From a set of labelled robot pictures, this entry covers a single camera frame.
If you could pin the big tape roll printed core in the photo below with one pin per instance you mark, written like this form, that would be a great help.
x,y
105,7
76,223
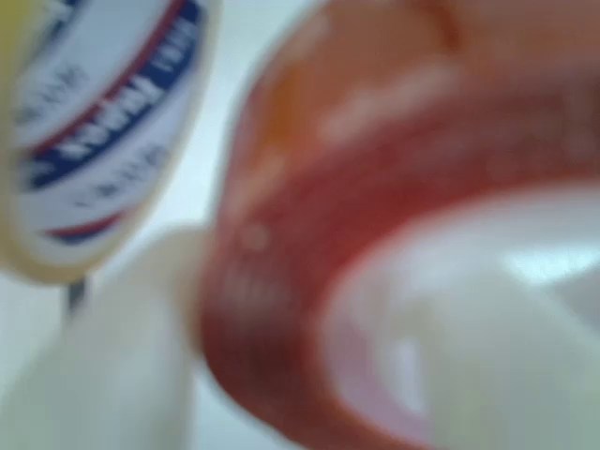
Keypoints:
x,y
94,117

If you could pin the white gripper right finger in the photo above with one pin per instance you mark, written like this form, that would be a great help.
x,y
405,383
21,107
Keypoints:
x,y
469,337

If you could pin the small red tape roll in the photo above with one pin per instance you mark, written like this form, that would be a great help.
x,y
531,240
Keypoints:
x,y
290,225

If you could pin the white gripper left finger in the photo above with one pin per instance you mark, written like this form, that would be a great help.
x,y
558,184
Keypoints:
x,y
112,375

